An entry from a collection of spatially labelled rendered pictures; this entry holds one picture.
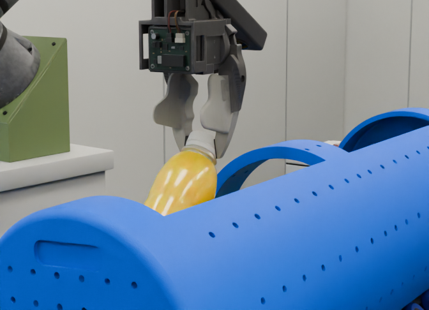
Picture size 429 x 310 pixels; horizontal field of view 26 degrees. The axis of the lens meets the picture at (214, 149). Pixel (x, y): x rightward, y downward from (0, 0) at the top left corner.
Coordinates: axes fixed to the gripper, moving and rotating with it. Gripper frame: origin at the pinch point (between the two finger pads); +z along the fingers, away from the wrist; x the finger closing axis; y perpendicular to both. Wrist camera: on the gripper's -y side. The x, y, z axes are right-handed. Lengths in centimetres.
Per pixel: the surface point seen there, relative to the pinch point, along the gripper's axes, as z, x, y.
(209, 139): -0.8, 1.4, 1.3
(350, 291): 16.6, 14.6, -7.3
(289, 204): 6.2, 9.4, -2.4
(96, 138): 61, -252, -275
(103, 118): 51, -251, -280
